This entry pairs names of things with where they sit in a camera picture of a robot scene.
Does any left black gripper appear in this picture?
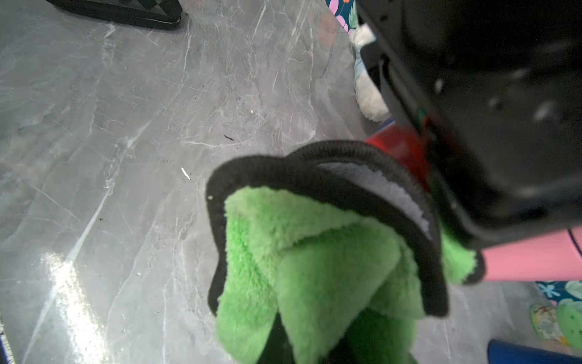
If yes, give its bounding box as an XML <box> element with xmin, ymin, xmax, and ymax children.
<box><xmin>357</xmin><ymin>1</ymin><xmax>581</xmax><ymax>247</ymax></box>

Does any red thermos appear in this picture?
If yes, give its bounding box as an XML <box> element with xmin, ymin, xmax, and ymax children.
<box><xmin>365</xmin><ymin>120</ymin><xmax>430</xmax><ymax>191</ymax></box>

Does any green microfiber cloth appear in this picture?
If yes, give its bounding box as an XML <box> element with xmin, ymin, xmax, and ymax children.
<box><xmin>206</xmin><ymin>140</ymin><xmax>485</xmax><ymax>363</ymax></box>

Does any pink thermos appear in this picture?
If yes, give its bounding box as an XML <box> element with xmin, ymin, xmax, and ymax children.
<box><xmin>482</xmin><ymin>227</ymin><xmax>581</xmax><ymax>281</ymax></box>

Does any dark blue thermos left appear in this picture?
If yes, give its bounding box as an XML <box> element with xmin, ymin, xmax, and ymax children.
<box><xmin>487</xmin><ymin>340</ymin><xmax>581</xmax><ymax>364</ymax></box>

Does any white teddy bear plush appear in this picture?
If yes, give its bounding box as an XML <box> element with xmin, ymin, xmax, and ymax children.
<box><xmin>350</xmin><ymin>24</ymin><xmax>390</xmax><ymax>123</ymax></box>

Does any small green toy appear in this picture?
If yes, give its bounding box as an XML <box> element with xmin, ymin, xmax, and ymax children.
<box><xmin>529</xmin><ymin>300</ymin><xmax>581</xmax><ymax>352</ymax></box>

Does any black checkered oval pad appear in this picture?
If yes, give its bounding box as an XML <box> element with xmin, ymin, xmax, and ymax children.
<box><xmin>48</xmin><ymin>0</ymin><xmax>183</xmax><ymax>30</ymax></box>

